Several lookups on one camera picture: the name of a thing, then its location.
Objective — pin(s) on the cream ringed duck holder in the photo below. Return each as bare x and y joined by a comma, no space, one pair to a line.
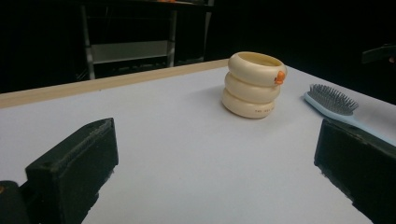
249,93

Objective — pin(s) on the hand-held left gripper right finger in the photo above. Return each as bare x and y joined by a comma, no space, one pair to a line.
361,161

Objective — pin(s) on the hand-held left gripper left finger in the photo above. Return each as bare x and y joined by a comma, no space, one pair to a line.
71,168

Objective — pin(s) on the light blue hairbrush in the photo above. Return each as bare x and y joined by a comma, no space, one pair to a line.
330,102

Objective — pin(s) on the white metal desk frame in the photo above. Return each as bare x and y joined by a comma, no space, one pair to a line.
130,51

